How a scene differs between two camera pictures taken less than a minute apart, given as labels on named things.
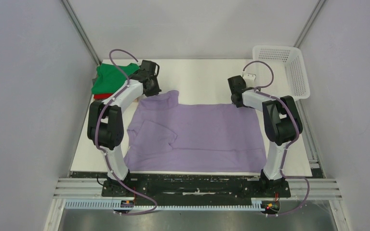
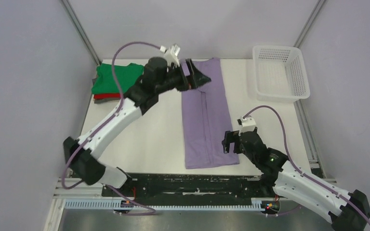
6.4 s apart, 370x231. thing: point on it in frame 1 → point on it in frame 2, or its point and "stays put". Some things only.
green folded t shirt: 108,77 stays put
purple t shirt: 164,135 → 206,116
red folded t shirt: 102,96 stays put
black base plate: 191,187 stays put
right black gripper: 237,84 → 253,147
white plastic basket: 280,71 stays put
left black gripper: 156,91 → 196,79
